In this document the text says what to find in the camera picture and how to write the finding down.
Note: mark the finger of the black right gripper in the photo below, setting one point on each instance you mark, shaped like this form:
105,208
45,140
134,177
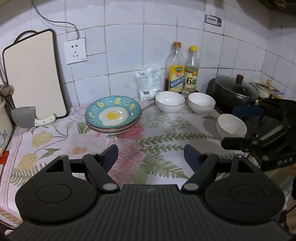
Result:
247,111
247,145

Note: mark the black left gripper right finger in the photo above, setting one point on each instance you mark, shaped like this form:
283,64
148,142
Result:
205,166

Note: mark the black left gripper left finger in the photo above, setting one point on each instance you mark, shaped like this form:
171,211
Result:
96,167

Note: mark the white plate with sun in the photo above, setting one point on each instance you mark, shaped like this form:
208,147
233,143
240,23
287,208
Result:
137,119

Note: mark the pink rabbit patterned plate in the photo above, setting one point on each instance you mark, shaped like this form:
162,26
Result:
112,130

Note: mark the blue egg patterned plate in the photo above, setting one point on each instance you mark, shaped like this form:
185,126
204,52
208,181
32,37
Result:
112,112

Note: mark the small cream saucepan with lid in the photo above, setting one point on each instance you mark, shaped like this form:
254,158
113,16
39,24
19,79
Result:
266,90

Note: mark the black pot with lid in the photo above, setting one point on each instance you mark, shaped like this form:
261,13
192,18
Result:
231,92

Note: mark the floral tablecloth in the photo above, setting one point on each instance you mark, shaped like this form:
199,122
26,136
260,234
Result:
151,152

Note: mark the yellow cap vinegar bottle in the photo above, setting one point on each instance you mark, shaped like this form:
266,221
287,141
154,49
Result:
191,72

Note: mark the large white ribbed bowl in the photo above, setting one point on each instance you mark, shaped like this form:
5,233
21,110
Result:
169,102

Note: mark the yellow label cooking wine bottle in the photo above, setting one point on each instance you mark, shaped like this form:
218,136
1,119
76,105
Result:
175,67

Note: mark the white plastic seasoning bag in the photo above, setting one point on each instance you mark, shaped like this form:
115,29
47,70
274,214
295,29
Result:
148,83

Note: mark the white utensil container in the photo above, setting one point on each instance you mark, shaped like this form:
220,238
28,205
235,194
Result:
6,127

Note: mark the metal ladle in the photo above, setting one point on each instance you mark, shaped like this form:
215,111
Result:
6,93

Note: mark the beige cutting board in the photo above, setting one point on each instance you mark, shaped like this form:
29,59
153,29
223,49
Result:
31,68

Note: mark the cleaver with white handle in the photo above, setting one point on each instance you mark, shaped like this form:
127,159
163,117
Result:
25,117

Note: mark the blue wall sticker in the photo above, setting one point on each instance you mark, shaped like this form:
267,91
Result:
213,20

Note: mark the white wall socket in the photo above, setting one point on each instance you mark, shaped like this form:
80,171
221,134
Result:
75,51

